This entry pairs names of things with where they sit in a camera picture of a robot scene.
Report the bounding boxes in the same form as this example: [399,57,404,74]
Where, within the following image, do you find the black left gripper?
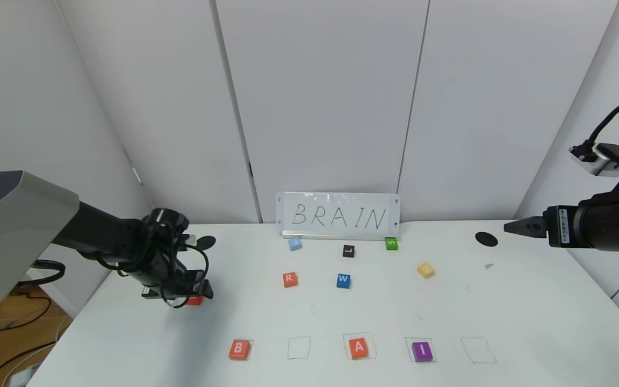
[141,259,214,299]

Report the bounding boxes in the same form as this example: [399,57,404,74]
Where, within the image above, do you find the black straight floor cable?
[0,343,59,379]

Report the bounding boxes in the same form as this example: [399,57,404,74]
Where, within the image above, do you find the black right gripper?
[503,203,619,252]

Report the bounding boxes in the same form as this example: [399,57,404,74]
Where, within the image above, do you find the black looped floor cable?
[0,293,53,334]

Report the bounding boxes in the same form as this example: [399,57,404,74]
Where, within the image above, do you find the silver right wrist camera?
[569,142,619,177]

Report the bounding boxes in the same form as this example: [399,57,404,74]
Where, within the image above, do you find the white power strip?
[9,364,41,387]

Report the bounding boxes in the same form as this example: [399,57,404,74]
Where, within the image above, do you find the orange B letter block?
[228,339,251,360]

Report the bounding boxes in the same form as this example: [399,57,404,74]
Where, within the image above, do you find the thin black left wrist cable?
[97,223,211,310]

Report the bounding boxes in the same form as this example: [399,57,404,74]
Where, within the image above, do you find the white BRAIN sign board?
[276,192,400,240]

